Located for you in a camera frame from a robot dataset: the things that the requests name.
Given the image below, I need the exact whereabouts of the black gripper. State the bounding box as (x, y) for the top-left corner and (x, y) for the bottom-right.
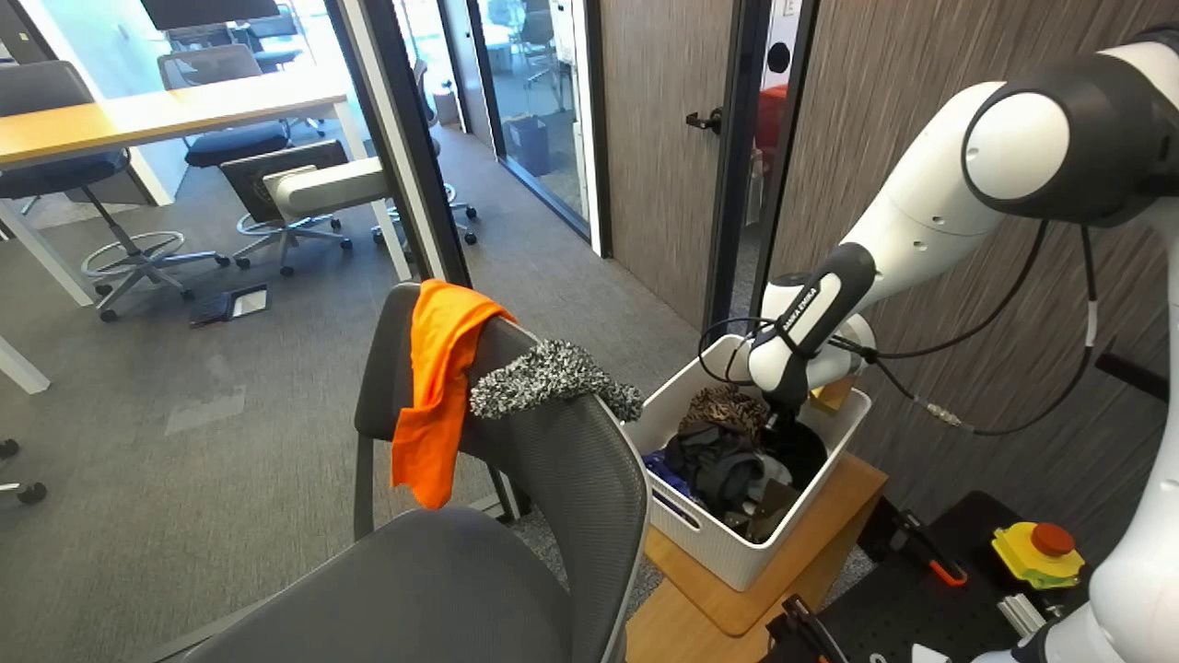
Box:
(767, 370), (810, 429)

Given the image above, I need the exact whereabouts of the tiger print clothing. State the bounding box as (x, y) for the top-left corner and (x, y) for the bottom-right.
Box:
(679, 387), (770, 441)

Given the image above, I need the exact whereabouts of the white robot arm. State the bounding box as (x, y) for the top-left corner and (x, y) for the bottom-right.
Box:
(747, 25), (1179, 663)

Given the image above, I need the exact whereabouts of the white plastic storage box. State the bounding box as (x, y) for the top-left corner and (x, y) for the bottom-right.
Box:
(627, 336), (873, 589)

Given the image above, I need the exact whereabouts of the grey mesh office chair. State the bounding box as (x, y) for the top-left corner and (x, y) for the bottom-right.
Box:
(144, 279), (650, 663)

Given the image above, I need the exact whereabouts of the grey background office chair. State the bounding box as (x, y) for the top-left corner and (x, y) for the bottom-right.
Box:
(154, 41), (410, 279)

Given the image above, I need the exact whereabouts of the black garment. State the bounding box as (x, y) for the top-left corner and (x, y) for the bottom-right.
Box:
(763, 423), (825, 490)

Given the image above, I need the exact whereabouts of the grey garment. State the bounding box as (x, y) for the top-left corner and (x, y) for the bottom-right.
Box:
(663, 429), (795, 516)

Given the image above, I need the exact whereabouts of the blue garment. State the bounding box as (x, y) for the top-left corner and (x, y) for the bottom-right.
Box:
(643, 452), (688, 490)

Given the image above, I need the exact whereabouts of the speckled black white cloth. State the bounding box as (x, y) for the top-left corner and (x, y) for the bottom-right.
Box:
(466, 341), (641, 420)

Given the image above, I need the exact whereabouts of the wooden stool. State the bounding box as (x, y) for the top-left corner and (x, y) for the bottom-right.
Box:
(627, 452), (887, 663)

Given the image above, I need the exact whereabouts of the yellow red emergency stop button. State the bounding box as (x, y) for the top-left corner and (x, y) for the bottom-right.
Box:
(991, 521), (1084, 589)

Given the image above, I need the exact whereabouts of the orange cloth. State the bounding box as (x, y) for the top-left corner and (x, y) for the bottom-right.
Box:
(391, 279), (507, 509)

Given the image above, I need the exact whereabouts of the wooden office table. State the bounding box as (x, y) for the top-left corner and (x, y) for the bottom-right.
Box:
(0, 61), (357, 199)

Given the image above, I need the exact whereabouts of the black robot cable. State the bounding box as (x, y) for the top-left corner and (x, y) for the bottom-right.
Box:
(697, 218), (1106, 441)

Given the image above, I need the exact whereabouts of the black door handle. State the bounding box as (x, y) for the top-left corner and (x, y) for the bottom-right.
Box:
(685, 106), (723, 136)

